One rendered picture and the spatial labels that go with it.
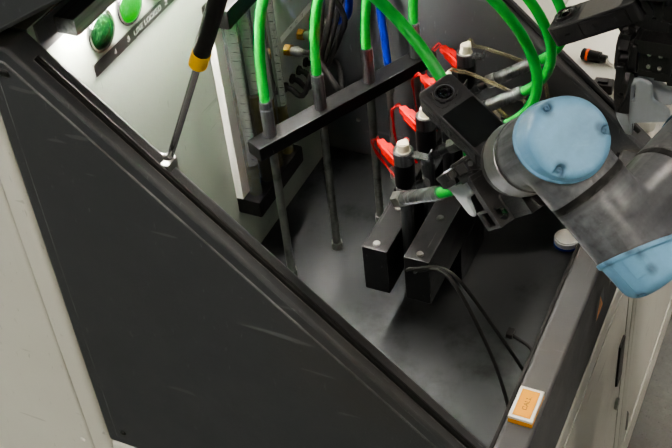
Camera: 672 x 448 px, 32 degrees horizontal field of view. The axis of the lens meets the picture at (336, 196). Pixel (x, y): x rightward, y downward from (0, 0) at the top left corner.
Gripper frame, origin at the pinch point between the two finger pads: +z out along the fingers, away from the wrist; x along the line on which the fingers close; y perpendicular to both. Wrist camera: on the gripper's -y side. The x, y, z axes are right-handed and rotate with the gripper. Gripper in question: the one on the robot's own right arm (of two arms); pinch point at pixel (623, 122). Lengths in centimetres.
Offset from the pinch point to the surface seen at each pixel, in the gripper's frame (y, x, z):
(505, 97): -19.4, 15.6, 11.5
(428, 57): -18.9, -12.5, -13.3
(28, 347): -69, -34, 29
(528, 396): -4.4, -20.6, 27.5
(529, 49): -13.8, 7.7, -2.5
